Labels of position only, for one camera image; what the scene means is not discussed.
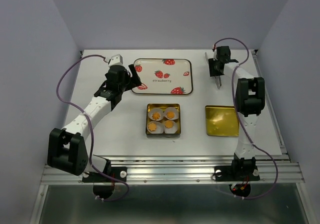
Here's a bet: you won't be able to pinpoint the metal tongs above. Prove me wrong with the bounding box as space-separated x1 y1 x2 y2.
204 52 222 89

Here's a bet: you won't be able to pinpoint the orange cookie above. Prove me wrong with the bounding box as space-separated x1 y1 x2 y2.
147 122 157 132
152 112 161 120
164 120 174 129
166 111 176 119

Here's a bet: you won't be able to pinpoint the gold tin lid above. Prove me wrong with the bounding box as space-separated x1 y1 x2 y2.
205 105 239 137

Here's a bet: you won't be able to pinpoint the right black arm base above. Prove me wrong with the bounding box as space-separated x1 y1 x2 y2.
211 166 260 198

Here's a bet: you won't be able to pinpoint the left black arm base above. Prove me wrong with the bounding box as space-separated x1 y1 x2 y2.
81 167 130 202

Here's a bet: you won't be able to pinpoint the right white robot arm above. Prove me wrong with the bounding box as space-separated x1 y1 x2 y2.
207 45 265 180

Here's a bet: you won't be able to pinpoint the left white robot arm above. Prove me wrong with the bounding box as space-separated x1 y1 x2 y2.
47 64 142 181

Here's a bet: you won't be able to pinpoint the strawberry print tray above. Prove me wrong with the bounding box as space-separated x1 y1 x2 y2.
132 58 193 95

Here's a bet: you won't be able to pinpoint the white paper cup top-left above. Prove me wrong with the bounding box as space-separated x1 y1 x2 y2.
148 108 164 121

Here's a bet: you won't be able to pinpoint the white paper cup top-right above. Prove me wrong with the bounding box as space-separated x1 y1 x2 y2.
163 107 179 120

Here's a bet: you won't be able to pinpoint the gold cookie tin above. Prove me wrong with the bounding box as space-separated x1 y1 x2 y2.
145 103 182 138

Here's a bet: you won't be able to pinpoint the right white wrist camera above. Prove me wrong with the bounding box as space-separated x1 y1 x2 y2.
212 43 217 52

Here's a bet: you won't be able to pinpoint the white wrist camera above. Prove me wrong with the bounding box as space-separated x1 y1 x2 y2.
108 54 123 67
212 43 217 52

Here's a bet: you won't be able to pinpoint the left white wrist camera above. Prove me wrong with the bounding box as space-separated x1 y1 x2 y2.
108 54 123 67

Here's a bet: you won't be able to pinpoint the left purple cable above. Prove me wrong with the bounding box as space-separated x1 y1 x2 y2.
56 54 130 202

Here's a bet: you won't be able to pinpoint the aluminium mounting rail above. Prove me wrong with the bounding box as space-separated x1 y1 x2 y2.
39 155 306 185

